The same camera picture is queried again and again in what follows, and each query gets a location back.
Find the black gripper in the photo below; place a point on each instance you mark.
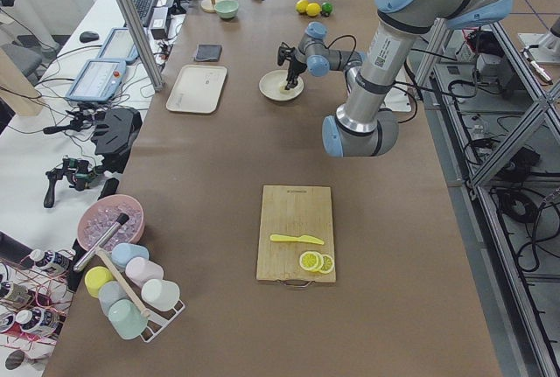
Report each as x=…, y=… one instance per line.
x=294, y=66

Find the cream round plate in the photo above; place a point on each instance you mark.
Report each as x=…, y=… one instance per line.
x=273, y=86

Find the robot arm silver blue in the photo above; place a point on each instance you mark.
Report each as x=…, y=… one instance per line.
x=362, y=126

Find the cream rectangular tray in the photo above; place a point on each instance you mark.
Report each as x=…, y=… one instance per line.
x=197, y=89

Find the yellow lemon near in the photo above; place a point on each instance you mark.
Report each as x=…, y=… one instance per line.
x=313, y=9

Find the yellow lemon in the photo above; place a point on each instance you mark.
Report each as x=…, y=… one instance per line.
x=313, y=9
x=301, y=6

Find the yellow lemon far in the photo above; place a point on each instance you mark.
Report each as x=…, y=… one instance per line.
x=301, y=6

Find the green lime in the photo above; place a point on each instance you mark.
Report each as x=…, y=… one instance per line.
x=326, y=9

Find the grey folded cloth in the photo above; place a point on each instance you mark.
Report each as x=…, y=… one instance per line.
x=207, y=53

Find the mint green bowl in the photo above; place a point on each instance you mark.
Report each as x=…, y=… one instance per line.
x=227, y=9

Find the wooden cutting board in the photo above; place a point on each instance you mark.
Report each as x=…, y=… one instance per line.
x=294, y=210

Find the yellow plastic knife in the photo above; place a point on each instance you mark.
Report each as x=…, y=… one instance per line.
x=304, y=238

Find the black keyboard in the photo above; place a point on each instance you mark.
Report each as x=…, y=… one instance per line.
x=144, y=10

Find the teach pendant far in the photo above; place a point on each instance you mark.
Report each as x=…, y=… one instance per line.
x=119, y=45

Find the teach pendant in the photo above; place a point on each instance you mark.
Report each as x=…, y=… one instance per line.
x=97, y=81
x=119, y=45

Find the lemon slices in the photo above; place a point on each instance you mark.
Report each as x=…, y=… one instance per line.
x=315, y=262

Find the teach pendant near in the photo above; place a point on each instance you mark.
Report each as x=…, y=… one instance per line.
x=97, y=81

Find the black mouse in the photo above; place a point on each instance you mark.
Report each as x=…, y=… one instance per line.
x=88, y=36

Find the metal muddler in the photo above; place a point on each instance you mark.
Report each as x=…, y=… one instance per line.
x=121, y=220

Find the pink bowl with ice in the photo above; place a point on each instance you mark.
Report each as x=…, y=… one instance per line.
x=103, y=214

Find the blue cup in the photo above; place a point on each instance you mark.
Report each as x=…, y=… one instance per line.
x=123, y=253

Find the pink cup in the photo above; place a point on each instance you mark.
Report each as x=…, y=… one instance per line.
x=140, y=270

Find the white cup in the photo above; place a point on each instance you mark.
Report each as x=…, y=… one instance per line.
x=161, y=294

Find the white cup rack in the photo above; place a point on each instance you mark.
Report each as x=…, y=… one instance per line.
x=158, y=321

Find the yellow cup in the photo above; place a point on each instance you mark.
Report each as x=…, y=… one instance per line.
x=96, y=278

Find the grey cup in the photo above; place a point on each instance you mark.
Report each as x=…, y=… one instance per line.
x=110, y=293

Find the mint green cup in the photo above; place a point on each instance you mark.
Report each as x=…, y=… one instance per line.
x=127, y=319

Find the aluminium frame post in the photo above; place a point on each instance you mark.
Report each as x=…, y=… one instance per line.
x=136, y=30

